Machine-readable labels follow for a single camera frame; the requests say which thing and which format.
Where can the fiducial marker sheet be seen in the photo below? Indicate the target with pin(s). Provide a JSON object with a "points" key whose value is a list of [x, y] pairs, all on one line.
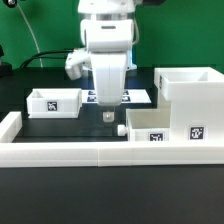
{"points": [[129, 96]]}

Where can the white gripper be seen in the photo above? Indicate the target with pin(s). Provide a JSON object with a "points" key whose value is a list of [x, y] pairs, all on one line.
{"points": [[108, 43]]}

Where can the white drawer front one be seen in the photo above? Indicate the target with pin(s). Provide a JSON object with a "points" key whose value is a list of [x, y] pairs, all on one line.
{"points": [[146, 125]]}

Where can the white drawer rear one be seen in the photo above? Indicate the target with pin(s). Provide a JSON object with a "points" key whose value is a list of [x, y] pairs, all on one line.
{"points": [[54, 103]]}

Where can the white drawer cabinet box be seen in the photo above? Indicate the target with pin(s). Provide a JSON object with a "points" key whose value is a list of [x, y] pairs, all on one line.
{"points": [[195, 98]]}

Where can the black device at left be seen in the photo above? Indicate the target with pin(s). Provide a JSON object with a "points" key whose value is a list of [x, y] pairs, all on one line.
{"points": [[5, 67]]}

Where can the white U-shaped border frame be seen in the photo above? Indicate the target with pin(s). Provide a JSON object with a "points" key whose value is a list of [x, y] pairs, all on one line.
{"points": [[100, 154]]}

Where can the white drawer one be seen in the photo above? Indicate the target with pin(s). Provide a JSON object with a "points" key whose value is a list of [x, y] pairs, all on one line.
{"points": [[54, 103], [146, 125]]}

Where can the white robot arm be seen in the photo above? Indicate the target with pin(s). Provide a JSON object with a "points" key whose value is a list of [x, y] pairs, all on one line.
{"points": [[114, 10]]}

